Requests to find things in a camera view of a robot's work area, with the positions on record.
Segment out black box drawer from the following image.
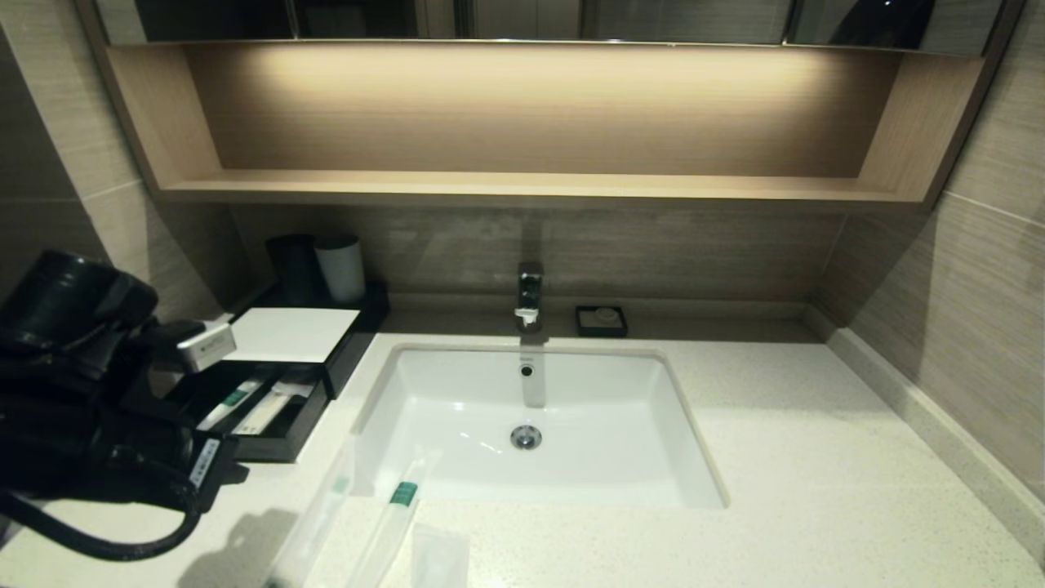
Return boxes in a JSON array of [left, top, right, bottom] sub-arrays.
[[167, 363, 332, 465]]

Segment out plain long white sachet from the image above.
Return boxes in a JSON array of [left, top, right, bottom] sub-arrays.
[[265, 437, 360, 588]]

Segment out black box housing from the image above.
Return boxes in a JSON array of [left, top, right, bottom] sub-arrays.
[[220, 282, 391, 403]]

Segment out stored sachet with green band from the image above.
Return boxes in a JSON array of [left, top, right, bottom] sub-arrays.
[[196, 377, 267, 432]]

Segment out stored plain white sachet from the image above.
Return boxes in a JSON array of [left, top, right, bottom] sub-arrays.
[[233, 389, 296, 437]]

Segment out white rectangular sheet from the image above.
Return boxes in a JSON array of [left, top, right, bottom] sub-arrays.
[[220, 308, 362, 364]]

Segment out black cup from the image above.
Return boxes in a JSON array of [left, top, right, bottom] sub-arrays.
[[266, 234, 322, 307]]

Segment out long sachet with green label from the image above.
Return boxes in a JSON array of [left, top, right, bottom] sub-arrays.
[[347, 453, 435, 588]]

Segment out white cup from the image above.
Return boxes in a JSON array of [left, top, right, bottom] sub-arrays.
[[314, 236, 367, 304]]

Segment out small crumpled white sachet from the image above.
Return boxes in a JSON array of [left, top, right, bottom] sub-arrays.
[[411, 523, 472, 588]]

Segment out chrome faucet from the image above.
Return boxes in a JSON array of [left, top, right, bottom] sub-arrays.
[[514, 261, 545, 333]]

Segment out white sink basin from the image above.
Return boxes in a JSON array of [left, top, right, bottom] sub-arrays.
[[353, 341, 727, 510]]

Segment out black soap dish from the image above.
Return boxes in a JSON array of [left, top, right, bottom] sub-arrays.
[[575, 305, 629, 338]]

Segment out mirror cabinet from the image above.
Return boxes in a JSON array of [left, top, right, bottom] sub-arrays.
[[86, 0, 1009, 51]]

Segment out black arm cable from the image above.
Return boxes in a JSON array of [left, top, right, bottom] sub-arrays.
[[0, 470, 202, 564]]

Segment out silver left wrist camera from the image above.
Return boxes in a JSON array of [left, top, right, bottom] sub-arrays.
[[175, 320, 238, 375]]

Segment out wooden wall shelf niche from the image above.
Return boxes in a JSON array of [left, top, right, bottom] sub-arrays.
[[75, 39, 1025, 213]]

